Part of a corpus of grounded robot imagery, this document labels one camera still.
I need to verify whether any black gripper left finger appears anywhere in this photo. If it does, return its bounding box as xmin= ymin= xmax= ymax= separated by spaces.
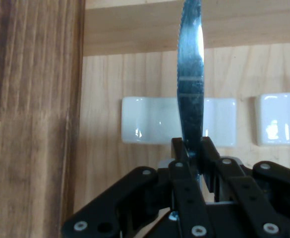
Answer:
xmin=61 ymin=137 xmax=215 ymax=238

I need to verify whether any dark wooden drawer cabinet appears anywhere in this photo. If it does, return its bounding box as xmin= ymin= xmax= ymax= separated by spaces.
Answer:
xmin=0 ymin=0 xmax=86 ymax=238

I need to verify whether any silver table knife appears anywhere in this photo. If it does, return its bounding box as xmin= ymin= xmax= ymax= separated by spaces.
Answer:
xmin=175 ymin=0 xmax=206 ymax=185

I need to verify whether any long white ceramic cutlery rest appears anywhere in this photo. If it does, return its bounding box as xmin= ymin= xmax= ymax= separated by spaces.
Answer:
xmin=121 ymin=96 xmax=237 ymax=149

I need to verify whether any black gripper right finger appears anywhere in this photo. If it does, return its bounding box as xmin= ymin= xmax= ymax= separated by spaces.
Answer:
xmin=200 ymin=135 xmax=290 ymax=238

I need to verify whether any light wooden drawer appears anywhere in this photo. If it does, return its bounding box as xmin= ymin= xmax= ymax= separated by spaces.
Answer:
xmin=72 ymin=0 xmax=290 ymax=216

